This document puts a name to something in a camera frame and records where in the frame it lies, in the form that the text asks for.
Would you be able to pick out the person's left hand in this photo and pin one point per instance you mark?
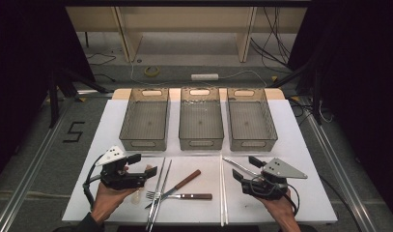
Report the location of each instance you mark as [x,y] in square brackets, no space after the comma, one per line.
[108,198]

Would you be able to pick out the black metal stand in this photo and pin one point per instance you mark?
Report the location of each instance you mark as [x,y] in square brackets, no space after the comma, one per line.
[317,96]
[54,96]

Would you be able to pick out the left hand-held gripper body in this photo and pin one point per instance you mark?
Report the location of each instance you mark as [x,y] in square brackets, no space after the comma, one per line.
[120,179]

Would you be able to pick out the yellow tape roll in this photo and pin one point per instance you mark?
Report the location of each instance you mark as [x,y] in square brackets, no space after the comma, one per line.
[151,71]

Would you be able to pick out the white power strip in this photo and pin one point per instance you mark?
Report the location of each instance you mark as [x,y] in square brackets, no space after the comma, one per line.
[204,77]

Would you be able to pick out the long aluminium floor rail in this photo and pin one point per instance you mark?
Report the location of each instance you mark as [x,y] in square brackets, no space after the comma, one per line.
[339,167]
[33,167]

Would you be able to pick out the short aluminium rail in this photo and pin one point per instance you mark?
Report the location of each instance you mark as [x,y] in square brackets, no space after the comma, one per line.
[94,92]

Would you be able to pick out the smoky clear plastic bin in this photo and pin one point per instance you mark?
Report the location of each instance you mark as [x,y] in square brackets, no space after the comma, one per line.
[145,122]
[200,122]
[250,122]

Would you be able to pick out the beige wooden desk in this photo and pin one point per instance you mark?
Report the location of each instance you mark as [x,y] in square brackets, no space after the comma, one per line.
[184,17]

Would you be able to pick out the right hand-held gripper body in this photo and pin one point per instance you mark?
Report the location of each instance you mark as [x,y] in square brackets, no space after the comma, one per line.
[268,188]

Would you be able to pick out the person's right hand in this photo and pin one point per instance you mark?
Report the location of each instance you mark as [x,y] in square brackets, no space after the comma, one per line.
[282,209]

